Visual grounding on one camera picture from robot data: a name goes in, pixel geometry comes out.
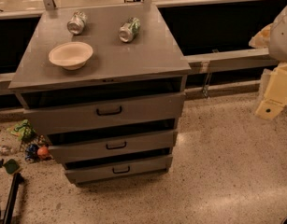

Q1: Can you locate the grey middle drawer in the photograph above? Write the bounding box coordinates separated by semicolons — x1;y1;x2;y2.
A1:
50;130;178;163

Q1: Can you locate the black stand leg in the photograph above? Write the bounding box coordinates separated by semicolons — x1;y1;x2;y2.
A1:
3;173;23;224

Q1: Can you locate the orange ball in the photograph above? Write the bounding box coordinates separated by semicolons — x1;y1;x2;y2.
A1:
37;147;50;160

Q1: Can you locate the green sponge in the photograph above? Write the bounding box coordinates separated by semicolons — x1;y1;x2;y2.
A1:
3;159;21;175

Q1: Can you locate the green chip bag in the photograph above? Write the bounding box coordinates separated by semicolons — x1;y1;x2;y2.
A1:
8;119;36;142

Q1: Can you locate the silver crushed can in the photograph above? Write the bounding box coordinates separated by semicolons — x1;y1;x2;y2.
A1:
67;10;87;35

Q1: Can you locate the grey drawer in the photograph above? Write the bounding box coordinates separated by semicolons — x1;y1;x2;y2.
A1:
65;155;173;185
25;92;184;134
50;130;178;163

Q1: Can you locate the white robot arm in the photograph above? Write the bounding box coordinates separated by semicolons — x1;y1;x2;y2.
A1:
249;6;287;120

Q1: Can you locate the grey top drawer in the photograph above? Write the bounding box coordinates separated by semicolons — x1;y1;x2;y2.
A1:
25;92;184;134

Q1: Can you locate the clear plastic bottle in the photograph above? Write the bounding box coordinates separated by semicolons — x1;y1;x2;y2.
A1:
0;146;16;156

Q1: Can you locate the blue crushed can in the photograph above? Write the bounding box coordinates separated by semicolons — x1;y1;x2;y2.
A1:
25;144;39;163

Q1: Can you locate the grey drawer cabinet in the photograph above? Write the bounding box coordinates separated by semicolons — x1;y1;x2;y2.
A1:
9;5;190;171

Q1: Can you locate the green soda can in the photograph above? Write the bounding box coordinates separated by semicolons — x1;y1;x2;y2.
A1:
119;17;140;43

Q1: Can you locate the white paper bowl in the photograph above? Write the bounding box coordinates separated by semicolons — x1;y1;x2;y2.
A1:
49;42;93;70

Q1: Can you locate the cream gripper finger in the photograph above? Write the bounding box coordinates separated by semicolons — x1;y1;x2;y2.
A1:
249;24;272;49
254;63;287;120

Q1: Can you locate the grey bottom drawer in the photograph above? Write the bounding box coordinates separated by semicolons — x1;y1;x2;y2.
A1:
65;155;173;185

